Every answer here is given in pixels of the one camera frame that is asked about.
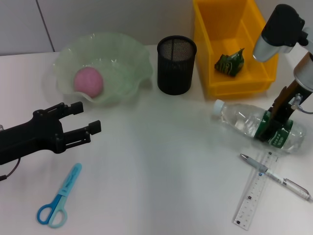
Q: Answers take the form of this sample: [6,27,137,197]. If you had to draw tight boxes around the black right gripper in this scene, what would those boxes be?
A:
[255,80,312,143]

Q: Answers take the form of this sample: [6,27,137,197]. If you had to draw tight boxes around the transparent plastic ruler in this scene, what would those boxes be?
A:
[232,150,281,231]

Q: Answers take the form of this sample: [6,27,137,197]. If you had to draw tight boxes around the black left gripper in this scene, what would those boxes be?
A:
[0,101,102,166]

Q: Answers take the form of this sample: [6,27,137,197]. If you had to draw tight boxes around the green plastic wrapper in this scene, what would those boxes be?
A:
[214,47,246,77]

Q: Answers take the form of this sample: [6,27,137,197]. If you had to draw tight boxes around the green glass fruit bowl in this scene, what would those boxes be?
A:
[53,32,154,109]

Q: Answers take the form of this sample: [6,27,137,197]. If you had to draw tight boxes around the silver white pen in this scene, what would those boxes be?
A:
[239,153,313,202]

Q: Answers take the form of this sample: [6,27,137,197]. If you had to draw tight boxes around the blue scissors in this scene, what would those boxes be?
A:
[37,163,83,229]

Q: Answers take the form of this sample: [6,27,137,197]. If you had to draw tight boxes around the right gripper cable with connector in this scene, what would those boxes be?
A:
[290,94,313,114]

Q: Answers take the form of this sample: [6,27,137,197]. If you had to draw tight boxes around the pink peach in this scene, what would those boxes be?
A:
[73,67,105,99]

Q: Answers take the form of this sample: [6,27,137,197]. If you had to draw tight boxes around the black mesh pen holder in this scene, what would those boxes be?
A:
[156,35,198,96]

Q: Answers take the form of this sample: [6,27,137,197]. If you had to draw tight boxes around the clear green-label water bottle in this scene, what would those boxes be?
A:
[211,98,307,154]

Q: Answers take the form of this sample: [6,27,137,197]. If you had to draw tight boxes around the yellow plastic bin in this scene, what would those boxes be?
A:
[192,0,280,100]

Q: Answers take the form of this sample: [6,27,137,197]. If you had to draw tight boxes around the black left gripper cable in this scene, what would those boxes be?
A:
[0,157,22,182]

